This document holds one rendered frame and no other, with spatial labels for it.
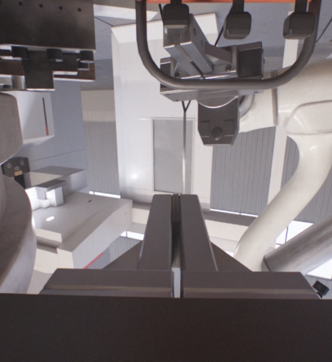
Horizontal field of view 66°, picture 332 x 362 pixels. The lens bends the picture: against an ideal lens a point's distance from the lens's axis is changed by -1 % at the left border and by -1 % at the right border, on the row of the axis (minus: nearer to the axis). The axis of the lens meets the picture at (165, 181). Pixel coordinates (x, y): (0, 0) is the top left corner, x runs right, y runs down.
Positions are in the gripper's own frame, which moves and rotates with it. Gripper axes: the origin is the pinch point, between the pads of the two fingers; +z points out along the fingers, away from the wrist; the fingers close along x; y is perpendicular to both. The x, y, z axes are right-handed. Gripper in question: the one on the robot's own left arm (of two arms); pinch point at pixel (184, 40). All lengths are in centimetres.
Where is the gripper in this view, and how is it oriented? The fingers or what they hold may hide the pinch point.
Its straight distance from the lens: 28.0
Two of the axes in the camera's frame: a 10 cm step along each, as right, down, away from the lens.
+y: 0.0, -10.0, -0.7
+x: 9.2, 0.3, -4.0
